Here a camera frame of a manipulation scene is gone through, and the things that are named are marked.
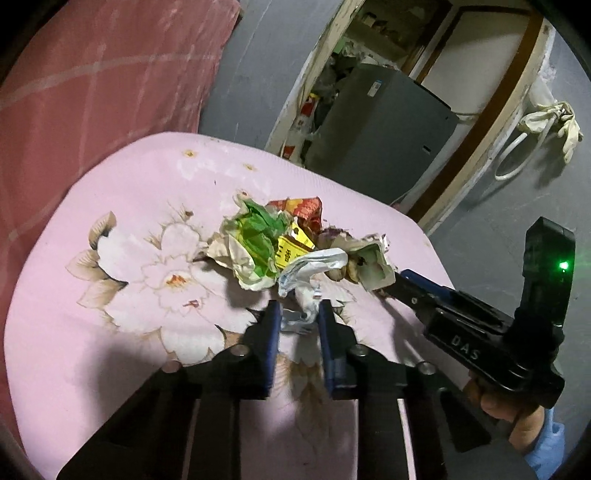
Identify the yellow wrapper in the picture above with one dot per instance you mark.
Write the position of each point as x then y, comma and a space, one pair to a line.
291, 251

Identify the silver white wrapper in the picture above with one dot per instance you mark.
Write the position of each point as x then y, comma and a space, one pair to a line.
314, 265

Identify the green white wrapper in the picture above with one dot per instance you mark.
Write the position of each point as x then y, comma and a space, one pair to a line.
258, 230

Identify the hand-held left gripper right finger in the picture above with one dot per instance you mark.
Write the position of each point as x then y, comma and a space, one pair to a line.
328, 346

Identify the white paper cup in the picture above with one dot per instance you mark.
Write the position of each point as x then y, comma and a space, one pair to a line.
374, 272

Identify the grey refrigerator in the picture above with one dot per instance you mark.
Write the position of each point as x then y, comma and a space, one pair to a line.
378, 129

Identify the red white plastic bag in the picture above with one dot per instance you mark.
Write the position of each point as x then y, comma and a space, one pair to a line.
302, 117

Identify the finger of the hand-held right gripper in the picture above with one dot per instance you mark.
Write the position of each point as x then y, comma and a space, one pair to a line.
408, 296
429, 285

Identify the person's right hand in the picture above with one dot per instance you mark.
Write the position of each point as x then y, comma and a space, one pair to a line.
526, 427

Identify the wooden door frame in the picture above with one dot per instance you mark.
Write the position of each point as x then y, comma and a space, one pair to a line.
480, 152

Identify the cream rubber glove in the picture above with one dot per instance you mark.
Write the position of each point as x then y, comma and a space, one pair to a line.
571, 134
538, 119

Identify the red snack packet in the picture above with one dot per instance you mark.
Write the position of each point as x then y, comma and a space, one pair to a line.
307, 210

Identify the pink checked blanket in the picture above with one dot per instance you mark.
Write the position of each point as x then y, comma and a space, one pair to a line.
92, 69

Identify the pink floral cushion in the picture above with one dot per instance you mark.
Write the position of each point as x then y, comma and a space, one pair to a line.
115, 323

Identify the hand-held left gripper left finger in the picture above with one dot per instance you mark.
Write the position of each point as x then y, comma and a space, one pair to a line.
272, 337

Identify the cluttered wooden shelf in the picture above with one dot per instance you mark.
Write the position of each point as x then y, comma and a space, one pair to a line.
392, 23

